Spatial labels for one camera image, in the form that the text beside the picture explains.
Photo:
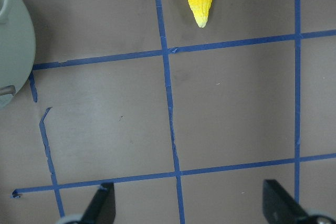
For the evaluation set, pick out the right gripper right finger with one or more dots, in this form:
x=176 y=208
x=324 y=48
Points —
x=279 y=206

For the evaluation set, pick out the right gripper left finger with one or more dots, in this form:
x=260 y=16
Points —
x=102 y=206

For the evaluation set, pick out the pale green steel pot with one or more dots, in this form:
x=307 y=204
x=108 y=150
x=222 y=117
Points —
x=18 y=48

